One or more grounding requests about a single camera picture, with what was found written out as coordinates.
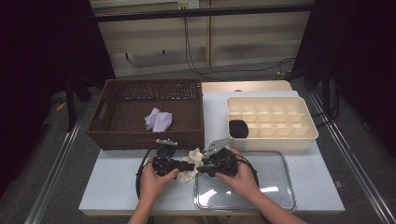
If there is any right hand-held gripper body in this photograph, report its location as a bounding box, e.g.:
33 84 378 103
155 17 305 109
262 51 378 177
204 137 240 178

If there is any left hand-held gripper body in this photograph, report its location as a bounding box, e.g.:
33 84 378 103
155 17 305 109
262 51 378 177
151 138 182 177

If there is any black sock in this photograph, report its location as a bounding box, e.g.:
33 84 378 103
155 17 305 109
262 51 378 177
228 119 250 139

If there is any brown woven basket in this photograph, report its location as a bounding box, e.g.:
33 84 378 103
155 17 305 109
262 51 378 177
86 77 205 151

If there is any cream divided storage box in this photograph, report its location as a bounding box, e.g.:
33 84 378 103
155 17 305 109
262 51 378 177
226 95 319 151

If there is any person's left hand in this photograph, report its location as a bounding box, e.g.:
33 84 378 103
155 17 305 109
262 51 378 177
139 158 180 203

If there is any person's right hand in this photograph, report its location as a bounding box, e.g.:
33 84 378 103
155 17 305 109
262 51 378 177
215 148 261 200

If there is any lilac sock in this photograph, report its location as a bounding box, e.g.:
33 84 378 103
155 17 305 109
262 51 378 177
152 111 174 133
144 107 163 131

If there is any light wooden board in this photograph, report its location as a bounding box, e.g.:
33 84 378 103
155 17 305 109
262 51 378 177
201 79 293 93

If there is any black stand leg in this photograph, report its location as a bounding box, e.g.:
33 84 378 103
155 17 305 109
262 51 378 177
64 74 92 132
320 62 340 119

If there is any black horizontal bar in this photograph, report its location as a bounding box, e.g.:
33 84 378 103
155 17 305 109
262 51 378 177
92 4 314 22

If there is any black curtain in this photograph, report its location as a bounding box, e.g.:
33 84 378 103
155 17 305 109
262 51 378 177
292 0 396 157
0 0 117 197

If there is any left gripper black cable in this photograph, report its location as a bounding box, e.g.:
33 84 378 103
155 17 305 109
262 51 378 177
134 146 160 200

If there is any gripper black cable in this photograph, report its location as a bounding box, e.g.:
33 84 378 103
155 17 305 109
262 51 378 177
237 153 262 188
134 146 160 200

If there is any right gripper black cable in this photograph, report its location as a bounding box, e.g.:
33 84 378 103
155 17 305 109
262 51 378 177
237 153 262 188

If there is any black floor cable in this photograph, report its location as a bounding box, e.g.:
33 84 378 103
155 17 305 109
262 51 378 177
199 57 297 82

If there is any metal floor rail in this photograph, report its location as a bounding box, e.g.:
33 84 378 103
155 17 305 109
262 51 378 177
22 118 85 224
307 90 396 224

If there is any black hanging wall cable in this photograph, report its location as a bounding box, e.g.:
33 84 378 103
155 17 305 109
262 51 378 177
183 17 225 82

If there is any white wall socket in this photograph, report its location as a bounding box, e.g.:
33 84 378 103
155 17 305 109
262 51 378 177
177 0 200 9

